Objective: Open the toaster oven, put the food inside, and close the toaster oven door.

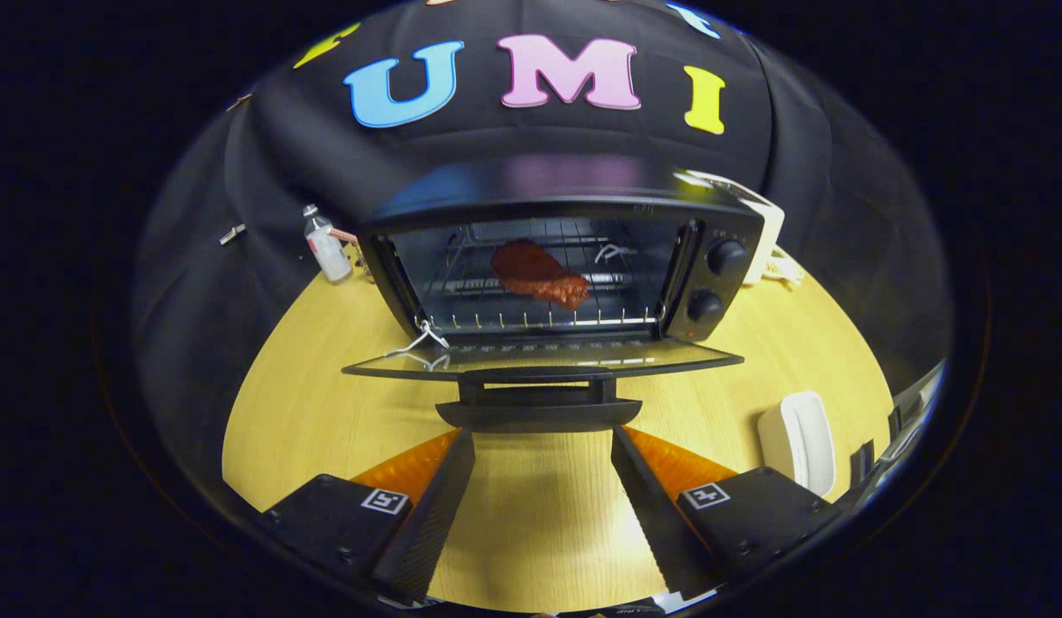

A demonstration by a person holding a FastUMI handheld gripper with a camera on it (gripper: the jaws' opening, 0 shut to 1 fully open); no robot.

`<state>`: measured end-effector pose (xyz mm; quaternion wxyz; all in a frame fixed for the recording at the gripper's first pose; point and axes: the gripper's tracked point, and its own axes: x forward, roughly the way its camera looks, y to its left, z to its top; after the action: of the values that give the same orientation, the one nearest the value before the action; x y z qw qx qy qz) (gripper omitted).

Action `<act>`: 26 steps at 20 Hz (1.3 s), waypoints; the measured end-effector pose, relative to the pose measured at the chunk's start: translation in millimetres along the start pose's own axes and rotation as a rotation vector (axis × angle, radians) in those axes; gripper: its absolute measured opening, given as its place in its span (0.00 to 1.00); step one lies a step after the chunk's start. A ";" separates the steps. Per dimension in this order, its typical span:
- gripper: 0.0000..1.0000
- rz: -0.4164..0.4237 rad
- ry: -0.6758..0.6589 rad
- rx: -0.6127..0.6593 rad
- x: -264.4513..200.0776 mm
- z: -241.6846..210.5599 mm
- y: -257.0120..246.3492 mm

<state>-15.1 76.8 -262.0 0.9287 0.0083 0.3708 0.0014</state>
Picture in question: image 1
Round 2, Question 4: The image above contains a white ribbed tray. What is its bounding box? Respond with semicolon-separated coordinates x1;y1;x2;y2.
758;391;837;500

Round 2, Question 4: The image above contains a black toaster oven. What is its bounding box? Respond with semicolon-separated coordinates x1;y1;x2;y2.
342;159;768;433

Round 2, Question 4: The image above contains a red meat piece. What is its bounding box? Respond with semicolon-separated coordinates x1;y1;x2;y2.
491;240;592;311

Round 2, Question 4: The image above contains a white pop-up toaster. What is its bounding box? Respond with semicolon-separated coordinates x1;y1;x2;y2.
677;169;786;286

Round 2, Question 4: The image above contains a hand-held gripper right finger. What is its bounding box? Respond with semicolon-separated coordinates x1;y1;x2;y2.
610;427;843;602

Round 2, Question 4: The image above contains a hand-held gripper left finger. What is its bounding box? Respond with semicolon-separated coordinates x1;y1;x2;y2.
256;429;476;604

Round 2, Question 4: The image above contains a small clear bottle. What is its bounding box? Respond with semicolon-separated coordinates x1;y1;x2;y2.
302;203;354;282

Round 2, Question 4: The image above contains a white divided dish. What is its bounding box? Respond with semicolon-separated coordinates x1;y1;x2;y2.
767;247;806;289

